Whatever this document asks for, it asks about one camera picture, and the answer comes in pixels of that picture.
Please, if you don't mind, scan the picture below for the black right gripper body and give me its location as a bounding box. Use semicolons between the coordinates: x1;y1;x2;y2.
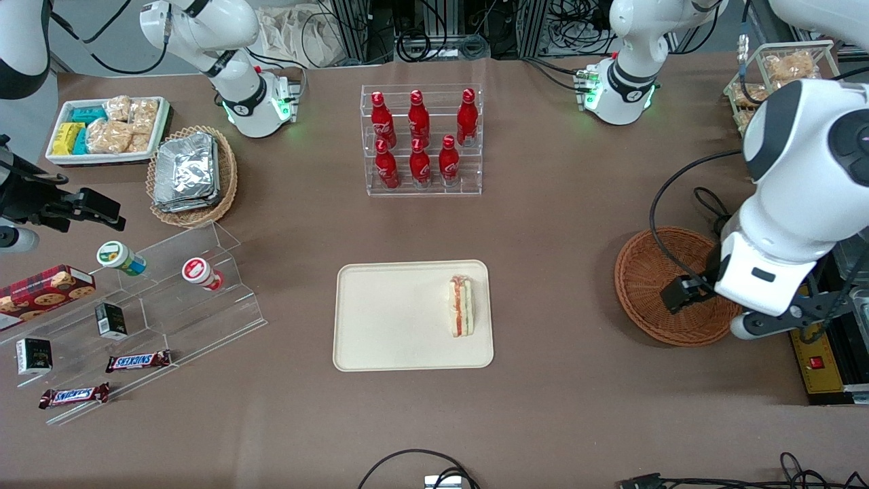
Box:
0;155;72;232

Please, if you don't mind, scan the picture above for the triangle sandwich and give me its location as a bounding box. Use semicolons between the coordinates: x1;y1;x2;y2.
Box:
446;274;476;338

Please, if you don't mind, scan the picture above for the dark brown wicker basket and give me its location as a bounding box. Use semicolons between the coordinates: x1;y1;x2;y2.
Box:
614;226;744;348

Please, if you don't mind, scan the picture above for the light wicker basket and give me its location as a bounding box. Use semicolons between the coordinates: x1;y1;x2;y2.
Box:
146;126;238;228

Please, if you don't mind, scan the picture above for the cream plastic tray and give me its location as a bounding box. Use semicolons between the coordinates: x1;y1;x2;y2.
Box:
333;259;495;372

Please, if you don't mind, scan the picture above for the white rectangular snack bin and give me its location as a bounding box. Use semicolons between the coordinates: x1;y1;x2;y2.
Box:
46;96;170;167

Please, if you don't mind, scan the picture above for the green lid yogurt cup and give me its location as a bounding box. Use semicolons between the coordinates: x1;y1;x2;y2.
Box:
96;241;147;277

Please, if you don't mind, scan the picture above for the clear food pan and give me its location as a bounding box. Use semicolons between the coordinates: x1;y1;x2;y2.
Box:
849;285;869;333
832;241;869;285

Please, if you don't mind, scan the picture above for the yellow control panel box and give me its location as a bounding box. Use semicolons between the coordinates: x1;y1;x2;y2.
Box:
791;326;847;396

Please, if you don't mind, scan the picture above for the yellow snack packet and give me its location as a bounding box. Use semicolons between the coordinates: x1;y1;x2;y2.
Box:
53;122;86;156

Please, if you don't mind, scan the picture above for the red tartan cookie box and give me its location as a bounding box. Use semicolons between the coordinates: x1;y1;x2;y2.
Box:
0;265;96;323

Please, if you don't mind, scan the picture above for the foil wrapped package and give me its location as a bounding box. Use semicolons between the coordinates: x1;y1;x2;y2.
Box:
153;132;221;213

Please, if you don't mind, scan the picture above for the black tea carton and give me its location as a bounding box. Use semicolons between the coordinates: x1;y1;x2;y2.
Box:
16;338;53;376
95;302;128;340

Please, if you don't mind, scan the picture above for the red strawberry yogurt cup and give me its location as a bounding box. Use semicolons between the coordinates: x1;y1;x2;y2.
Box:
182;257;225;291

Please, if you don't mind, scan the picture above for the clear acrylic tiered shelf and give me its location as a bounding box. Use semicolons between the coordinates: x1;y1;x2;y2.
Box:
0;221;267;427

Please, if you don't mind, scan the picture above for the Snickers chocolate bar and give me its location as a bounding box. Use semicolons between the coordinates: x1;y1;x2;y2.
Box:
39;382;111;410
105;350;172;373

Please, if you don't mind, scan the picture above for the bagged bread roll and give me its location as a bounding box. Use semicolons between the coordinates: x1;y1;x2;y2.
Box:
764;51;815;82
732;81;775;109

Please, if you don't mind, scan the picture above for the clear acrylic bottle rack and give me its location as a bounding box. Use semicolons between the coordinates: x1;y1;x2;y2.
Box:
361;84;484;198

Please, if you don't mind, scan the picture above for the red cola bottle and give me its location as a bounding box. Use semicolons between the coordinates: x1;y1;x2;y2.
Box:
375;139;400;189
409;138;432;187
439;134;461;187
456;88;479;147
409;90;431;147
370;92;396;147

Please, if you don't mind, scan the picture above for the beige cloth bag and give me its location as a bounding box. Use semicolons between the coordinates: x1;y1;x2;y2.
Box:
257;5;344;69

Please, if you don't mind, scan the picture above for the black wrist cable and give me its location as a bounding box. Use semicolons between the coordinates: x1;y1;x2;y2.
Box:
0;168;69;185

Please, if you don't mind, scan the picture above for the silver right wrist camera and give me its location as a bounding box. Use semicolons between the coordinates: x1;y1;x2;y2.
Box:
0;226;39;253

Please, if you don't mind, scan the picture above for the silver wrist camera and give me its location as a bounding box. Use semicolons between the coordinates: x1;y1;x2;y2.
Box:
730;311;792;340
0;226;39;253

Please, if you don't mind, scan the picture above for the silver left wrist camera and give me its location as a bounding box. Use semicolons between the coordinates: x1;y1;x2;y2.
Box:
730;311;792;340

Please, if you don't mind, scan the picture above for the long black arm cable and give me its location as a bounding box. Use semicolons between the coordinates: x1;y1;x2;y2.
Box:
649;149;744;286

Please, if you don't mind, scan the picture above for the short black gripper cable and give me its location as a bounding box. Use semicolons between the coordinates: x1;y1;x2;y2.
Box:
692;187;733;235

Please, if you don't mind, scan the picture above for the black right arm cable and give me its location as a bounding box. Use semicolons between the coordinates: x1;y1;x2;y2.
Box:
51;0;170;75

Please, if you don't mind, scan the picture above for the black cable with plug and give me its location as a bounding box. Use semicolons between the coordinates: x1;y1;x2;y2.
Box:
618;452;869;489

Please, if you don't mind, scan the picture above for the wire basket of pastries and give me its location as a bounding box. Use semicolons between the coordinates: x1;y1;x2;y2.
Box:
723;39;840;137

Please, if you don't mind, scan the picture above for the aluminium frame post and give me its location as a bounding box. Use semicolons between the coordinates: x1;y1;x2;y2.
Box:
519;0;547;58
329;0;371;65

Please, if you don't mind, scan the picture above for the black looped table cable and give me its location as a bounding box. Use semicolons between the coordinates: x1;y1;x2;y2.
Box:
356;448;481;489

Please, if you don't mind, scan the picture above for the black cable bundle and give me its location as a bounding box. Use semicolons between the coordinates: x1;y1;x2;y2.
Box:
397;27;489;62

